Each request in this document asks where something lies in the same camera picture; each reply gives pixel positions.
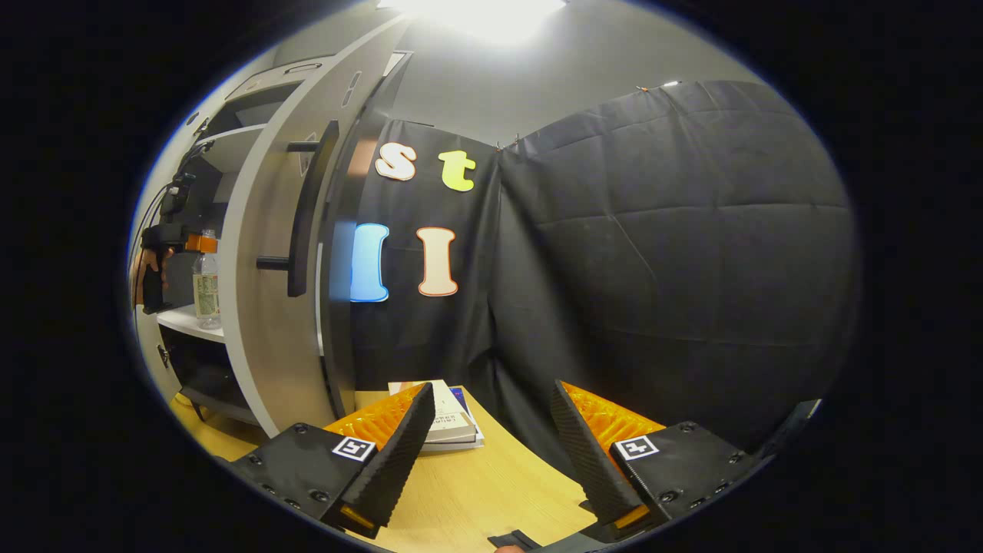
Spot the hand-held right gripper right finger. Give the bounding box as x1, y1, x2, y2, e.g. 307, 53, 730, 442
549, 379, 773, 532

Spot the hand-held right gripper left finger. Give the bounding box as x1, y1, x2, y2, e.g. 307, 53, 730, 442
229, 382, 437, 540

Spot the clear plastic bottle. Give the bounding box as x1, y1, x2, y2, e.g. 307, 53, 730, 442
192, 229, 223, 331

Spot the grey cabinet door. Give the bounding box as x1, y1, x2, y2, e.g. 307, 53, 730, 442
219, 12, 415, 439

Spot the white book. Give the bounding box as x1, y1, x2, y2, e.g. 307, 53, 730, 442
388, 379, 478, 446

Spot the black backdrop cloth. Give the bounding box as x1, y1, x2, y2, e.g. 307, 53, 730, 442
349, 77, 857, 477

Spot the large ceiling light panel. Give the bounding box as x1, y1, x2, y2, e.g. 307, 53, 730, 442
376, 0, 569, 43

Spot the black right door handle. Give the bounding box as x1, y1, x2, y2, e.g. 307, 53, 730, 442
256, 120, 341, 299

